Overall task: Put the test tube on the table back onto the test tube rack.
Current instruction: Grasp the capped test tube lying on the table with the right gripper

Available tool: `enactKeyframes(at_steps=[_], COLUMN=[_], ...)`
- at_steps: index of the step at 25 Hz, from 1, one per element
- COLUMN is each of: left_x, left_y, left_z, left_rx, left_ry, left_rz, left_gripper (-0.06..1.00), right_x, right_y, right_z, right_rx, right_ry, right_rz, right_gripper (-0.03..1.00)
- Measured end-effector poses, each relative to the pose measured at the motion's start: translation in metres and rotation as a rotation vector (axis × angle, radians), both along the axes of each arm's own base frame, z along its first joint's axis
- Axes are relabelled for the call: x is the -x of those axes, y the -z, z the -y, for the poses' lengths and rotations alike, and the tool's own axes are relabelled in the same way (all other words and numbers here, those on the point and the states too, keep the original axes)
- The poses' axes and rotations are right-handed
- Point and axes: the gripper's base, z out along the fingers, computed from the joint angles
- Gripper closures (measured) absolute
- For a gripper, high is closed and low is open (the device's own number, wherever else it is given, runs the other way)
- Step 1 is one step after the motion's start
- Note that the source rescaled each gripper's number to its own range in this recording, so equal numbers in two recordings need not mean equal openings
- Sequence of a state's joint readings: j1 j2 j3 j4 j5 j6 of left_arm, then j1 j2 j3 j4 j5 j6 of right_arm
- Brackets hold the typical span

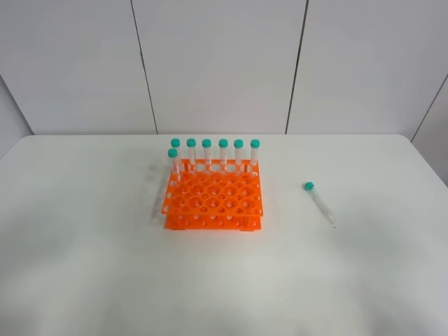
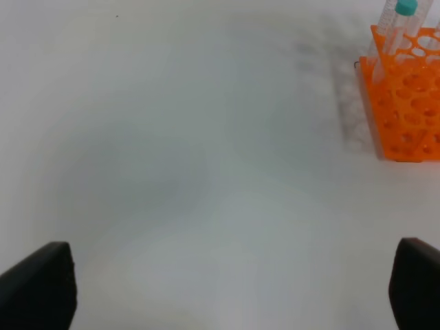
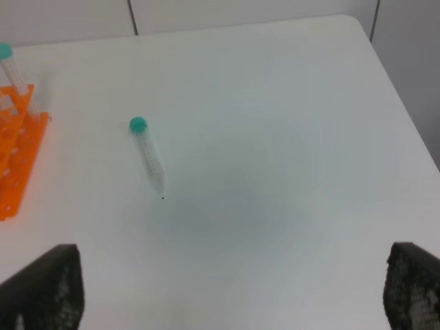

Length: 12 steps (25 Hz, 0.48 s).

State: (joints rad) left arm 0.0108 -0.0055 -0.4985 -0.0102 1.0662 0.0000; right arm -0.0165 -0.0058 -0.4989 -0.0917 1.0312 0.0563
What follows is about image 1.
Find test tube teal cap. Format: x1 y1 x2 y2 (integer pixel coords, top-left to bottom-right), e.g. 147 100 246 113
302 181 336 228

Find orange test tube rack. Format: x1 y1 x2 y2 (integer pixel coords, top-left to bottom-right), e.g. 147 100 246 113
161 158 263 231

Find test tube second row left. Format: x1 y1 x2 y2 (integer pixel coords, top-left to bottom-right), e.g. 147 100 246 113
167 148 181 182

